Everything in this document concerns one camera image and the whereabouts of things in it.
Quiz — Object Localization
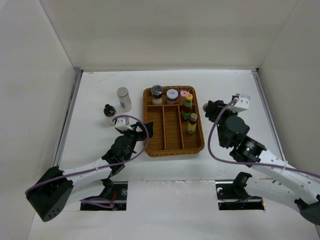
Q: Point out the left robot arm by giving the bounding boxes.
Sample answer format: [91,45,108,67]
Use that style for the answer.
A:
[25,121,154,222]

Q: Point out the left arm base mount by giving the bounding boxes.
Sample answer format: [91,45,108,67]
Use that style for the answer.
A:
[80,179,129,212]

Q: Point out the right aluminium table rail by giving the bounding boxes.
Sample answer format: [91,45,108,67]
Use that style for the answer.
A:
[251,68,288,163]

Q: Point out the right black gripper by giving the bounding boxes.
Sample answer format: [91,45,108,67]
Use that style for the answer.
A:
[204,99,238,147]

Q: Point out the white-lid sauce jar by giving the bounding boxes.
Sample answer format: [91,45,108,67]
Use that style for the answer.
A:
[166,88,179,105]

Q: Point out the silver-lid jar white beads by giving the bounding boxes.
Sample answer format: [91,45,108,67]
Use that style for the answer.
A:
[116,87,132,112]

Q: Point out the brown wicker divided basket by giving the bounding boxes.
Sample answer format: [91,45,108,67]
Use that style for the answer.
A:
[143,86,205,157]

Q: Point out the purple cable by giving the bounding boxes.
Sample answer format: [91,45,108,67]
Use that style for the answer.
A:
[207,99,320,180]
[24,114,150,210]

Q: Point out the green-label chili sauce bottle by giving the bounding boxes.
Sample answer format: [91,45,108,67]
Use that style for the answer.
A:
[181,93,193,121]

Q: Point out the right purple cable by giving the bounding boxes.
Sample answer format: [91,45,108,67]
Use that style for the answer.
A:
[207,99,320,180]

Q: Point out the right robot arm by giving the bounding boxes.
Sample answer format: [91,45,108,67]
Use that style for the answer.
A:
[203,97,320,225]

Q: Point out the small black round bottle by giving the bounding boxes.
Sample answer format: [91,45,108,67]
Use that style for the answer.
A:
[103,104,117,118]

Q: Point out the black-cap pepper jar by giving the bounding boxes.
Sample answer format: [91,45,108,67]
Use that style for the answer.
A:
[202,103,209,113]

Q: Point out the pink-cap spice shaker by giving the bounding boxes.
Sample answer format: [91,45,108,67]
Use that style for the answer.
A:
[179,89,189,103]

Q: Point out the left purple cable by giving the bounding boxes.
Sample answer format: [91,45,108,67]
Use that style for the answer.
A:
[24,114,150,210]

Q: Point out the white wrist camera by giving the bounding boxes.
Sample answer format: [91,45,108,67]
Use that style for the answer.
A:
[114,117,129,131]
[228,93,251,113]

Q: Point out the left aluminium table rail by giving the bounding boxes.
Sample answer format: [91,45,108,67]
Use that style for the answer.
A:
[51,67,84,167]

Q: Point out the yellow-label oil bottle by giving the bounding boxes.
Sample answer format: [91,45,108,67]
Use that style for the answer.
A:
[186,113,198,134]

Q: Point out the black-top salt grinder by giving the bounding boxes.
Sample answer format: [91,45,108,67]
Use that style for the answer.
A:
[151,85,163,105]

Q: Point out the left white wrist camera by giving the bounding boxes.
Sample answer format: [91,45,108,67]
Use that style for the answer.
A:
[114,117,129,131]

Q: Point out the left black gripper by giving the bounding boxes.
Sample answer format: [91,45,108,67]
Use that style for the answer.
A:
[119,121,153,162]

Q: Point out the aluminium table rail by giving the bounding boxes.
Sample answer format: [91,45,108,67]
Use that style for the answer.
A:
[251,68,288,163]
[51,67,84,167]

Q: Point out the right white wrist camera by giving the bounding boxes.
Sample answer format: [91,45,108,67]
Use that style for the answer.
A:
[228,93,251,113]

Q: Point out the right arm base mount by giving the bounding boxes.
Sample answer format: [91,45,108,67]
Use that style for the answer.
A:
[215,172,265,211]

